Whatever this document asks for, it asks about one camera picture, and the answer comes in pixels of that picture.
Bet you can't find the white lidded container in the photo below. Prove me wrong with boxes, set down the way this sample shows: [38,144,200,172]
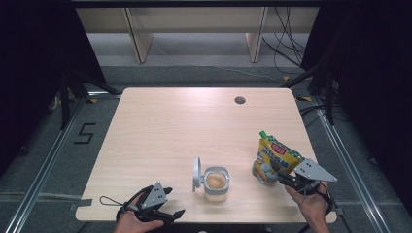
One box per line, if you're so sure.
[192,156,231,203]

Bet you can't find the aluminium floor rail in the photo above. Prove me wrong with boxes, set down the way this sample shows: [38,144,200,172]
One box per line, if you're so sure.
[312,96,387,233]
[4,96,86,233]

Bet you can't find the black curtain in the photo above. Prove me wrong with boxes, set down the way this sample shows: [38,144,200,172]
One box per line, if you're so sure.
[0,0,108,178]
[300,0,412,216]

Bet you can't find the person's left hand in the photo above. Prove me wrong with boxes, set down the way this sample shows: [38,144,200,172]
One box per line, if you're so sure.
[113,193,164,233]

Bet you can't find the thin grey cord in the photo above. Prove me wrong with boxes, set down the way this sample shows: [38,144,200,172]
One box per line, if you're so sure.
[99,195,124,208]

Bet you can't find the yellow spouted pouch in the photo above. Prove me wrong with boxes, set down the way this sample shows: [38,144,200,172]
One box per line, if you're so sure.
[252,130,305,186]

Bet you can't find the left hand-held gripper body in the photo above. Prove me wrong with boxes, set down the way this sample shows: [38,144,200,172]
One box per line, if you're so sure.
[135,182,169,223]

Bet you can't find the bundle of black cables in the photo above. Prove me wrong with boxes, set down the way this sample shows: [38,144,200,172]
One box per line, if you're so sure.
[261,7,307,76]

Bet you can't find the black metal stand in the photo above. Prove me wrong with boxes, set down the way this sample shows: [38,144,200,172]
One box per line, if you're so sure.
[281,61,336,125]
[59,67,120,130]

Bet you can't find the light wooden shelf unit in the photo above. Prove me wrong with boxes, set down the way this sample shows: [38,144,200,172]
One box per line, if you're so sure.
[76,7,320,64]

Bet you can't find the black wrist strap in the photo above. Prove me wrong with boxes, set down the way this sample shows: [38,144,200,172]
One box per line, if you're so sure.
[117,185,154,222]
[319,183,334,217]

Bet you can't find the grey floor cable cover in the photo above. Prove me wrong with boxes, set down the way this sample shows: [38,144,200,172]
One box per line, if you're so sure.
[0,191,82,202]

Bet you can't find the person's right hand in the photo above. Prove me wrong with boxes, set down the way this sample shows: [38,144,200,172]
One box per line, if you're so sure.
[285,182,329,221]

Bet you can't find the black floor cables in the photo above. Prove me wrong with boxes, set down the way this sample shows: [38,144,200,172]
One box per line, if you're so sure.
[299,105,325,129]

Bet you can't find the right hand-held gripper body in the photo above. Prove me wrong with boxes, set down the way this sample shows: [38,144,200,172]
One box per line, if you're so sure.
[286,157,338,196]

